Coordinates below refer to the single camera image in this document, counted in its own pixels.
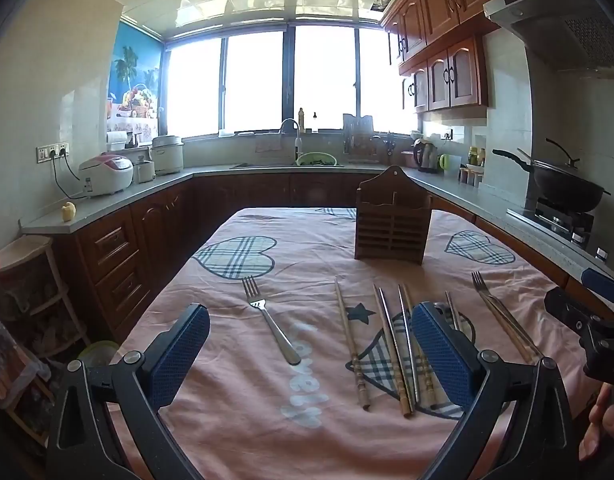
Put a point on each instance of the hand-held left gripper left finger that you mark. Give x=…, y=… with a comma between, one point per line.
x=179, y=355

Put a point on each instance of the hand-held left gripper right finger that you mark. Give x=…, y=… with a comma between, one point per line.
x=444, y=355

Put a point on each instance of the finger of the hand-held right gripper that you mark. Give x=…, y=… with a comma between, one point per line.
x=567, y=307
x=604, y=284

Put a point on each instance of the wooden utensil holder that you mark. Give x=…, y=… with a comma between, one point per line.
x=392, y=230

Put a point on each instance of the metal chopstick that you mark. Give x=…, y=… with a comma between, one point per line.
x=452, y=310
x=407, y=335
x=401, y=360

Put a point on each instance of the metal fork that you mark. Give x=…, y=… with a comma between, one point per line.
x=487, y=295
x=274, y=330

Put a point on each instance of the green plastic basin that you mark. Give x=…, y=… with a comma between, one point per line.
x=99, y=352

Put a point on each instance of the gas stove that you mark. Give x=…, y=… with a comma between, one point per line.
x=557, y=217

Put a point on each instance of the pink heart-print tablecloth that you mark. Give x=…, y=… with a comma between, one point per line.
x=247, y=410

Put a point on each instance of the black wok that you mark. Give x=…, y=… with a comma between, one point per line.
x=567, y=192

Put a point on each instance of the wok lid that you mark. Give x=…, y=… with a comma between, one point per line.
x=562, y=167

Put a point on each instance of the wooden lower cabinets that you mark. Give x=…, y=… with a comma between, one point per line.
x=152, y=230

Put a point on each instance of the wooden cabinets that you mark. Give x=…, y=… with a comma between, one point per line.
x=152, y=230
x=452, y=75

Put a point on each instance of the spice jars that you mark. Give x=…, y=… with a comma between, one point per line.
x=471, y=176

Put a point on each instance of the grey kitchen countertop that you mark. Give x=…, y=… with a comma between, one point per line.
x=137, y=192

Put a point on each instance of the beige plastic storage rack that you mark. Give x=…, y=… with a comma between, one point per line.
x=32, y=255

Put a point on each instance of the small yellow object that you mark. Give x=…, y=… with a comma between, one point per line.
x=68, y=211

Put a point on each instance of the small white pot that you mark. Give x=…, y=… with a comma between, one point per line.
x=144, y=171

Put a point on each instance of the green cup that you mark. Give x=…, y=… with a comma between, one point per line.
x=443, y=162

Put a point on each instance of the white and pink rice cooker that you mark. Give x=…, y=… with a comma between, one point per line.
x=107, y=175

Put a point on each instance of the large white rice cooker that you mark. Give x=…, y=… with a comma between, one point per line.
x=166, y=157

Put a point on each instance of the electric kettle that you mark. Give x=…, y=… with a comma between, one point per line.
x=426, y=157

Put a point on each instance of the paper towel roll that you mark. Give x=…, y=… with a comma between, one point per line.
x=117, y=141

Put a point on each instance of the pink dish cloth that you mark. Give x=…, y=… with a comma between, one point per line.
x=269, y=145

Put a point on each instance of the green colander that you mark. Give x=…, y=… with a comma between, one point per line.
x=315, y=160

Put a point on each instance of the dish rack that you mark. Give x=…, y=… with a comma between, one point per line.
x=359, y=135

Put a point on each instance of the chrome kitchen faucet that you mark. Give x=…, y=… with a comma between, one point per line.
x=297, y=145

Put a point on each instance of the wooden upper cabinets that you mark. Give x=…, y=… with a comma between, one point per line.
x=452, y=75

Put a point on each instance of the steel range hood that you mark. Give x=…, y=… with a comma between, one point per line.
x=562, y=25

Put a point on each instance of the tall bottle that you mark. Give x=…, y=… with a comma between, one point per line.
x=301, y=120

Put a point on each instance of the small dark dispenser bottle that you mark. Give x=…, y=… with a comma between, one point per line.
x=315, y=124

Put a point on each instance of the kitchen window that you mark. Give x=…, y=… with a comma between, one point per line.
x=252, y=80

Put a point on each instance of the wall power outlet strip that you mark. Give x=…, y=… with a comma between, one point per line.
x=52, y=152

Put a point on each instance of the tropical fruit wall poster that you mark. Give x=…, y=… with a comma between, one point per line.
x=132, y=75

